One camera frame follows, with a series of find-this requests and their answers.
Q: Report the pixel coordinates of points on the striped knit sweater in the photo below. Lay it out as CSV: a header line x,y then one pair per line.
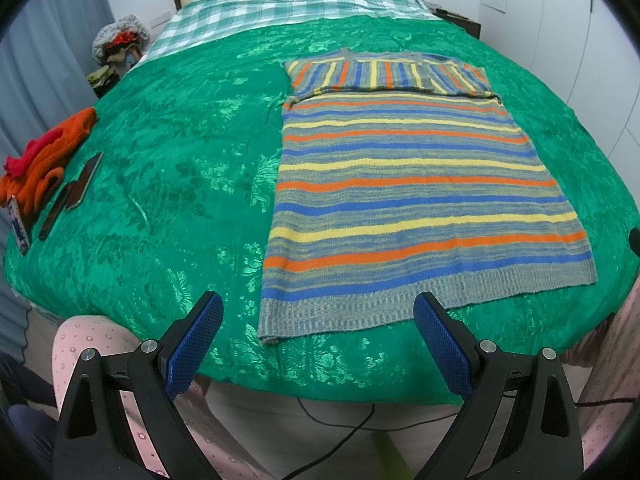
x,y
410,185

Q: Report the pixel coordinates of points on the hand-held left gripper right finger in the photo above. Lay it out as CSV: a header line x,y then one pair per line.
x,y
442,345

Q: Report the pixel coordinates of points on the pile of clothes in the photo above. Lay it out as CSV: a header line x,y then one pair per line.
x,y
117,42

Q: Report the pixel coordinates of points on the blue-grey curtain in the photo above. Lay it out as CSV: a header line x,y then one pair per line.
x,y
45,60

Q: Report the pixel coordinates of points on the white wardrobe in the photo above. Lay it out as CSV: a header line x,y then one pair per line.
x,y
565,35

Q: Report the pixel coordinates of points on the white wall socket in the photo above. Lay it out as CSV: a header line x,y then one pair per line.
x,y
160,19

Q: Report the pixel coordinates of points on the large black phone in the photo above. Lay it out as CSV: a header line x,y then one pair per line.
x,y
84,180

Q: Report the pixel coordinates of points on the dark wooden nightstand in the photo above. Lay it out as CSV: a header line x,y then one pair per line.
x,y
465,22

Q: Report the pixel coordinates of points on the green patterned bedspread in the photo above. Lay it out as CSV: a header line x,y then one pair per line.
x,y
175,185

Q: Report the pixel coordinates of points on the orange knit garment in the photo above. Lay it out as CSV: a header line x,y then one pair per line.
x,y
55,155

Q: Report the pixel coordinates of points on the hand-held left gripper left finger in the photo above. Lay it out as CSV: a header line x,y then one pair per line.
x,y
192,347

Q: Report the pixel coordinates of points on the red cloth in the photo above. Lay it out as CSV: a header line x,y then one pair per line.
x,y
20,162

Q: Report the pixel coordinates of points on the person's pink dotted pants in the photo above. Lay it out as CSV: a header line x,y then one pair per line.
x,y
90,335

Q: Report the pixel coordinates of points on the green plaid bed sheet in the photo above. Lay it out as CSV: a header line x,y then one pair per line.
x,y
240,15

